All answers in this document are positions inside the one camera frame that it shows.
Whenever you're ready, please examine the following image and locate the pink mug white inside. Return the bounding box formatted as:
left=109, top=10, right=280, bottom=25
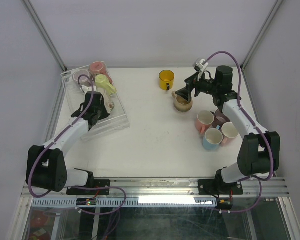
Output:
left=195, top=110, right=215, bottom=135

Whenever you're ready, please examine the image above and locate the light pink mug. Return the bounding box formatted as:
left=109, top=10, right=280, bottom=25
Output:
left=220, top=122, right=239, bottom=147

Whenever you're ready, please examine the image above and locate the small electronics board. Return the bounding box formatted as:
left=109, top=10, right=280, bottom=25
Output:
left=76, top=198, right=98, bottom=206

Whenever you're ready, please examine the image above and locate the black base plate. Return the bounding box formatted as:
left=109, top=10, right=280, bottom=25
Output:
left=66, top=179, right=111, bottom=197
left=197, top=179, right=244, bottom=196

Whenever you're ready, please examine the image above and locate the black connector box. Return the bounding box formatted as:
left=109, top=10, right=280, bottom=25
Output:
left=215, top=199, right=233, bottom=211

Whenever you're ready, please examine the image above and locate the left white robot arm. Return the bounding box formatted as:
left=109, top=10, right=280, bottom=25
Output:
left=26, top=89, right=110, bottom=198

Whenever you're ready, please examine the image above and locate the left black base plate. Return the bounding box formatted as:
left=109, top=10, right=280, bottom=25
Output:
left=66, top=179, right=111, bottom=197

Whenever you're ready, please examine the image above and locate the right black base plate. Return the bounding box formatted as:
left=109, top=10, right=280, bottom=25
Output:
left=197, top=179, right=244, bottom=196

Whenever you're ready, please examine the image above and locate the pink patterned mug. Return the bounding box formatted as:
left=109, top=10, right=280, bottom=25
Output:
left=89, top=61, right=113, bottom=84

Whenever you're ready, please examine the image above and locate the clear acrylic dish rack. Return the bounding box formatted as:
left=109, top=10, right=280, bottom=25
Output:
left=61, top=66, right=130, bottom=142

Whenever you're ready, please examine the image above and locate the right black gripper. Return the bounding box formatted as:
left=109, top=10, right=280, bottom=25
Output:
left=175, top=70, right=219, bottom=102

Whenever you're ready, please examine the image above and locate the pale yellow mug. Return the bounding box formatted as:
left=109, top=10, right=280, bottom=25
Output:
left=94, top=74, right=117, bottom=95

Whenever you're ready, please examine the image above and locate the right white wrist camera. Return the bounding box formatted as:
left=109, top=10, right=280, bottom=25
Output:
left=193, top=58, right=209, bottom=80

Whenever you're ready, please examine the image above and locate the yellow glass cup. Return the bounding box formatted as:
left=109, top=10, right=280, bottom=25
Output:
left=159, top=70, right=175, bottom=91

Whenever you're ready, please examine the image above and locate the beige stoneware mug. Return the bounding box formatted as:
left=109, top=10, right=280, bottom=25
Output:
left=171, top=91, right=193, bottom=113

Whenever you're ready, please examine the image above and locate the green-inside patterned mug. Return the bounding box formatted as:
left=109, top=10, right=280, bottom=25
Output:
left=101, top=93, right=115, bottom=116

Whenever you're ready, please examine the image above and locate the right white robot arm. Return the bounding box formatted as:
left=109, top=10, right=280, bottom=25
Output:
left=175, top=65, right=281, bottom=194

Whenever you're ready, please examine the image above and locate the light blue mug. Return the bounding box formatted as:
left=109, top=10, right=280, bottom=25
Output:
left=202, top=126, right=224, bottom=151

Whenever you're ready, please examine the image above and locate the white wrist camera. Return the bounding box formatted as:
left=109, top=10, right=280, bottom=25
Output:
left=193, top=58, right=209, bottom=80
left=80, top=85, right=93, bottom=94

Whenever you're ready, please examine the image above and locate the aluminium mounting rail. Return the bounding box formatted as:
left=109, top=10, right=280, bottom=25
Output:
left=20, top=177, right=290, bottom=199

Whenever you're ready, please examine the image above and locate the white slotted cable duct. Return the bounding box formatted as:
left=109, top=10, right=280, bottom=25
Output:
left=32, top=195, right=217, bottom=208

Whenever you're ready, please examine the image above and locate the mauve purple mug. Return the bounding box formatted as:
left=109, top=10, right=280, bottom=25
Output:
left=212, top=109, right=231, bottom=128

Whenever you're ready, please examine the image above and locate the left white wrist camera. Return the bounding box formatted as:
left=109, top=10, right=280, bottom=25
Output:
left=80, top=85, right=93, bottom=94

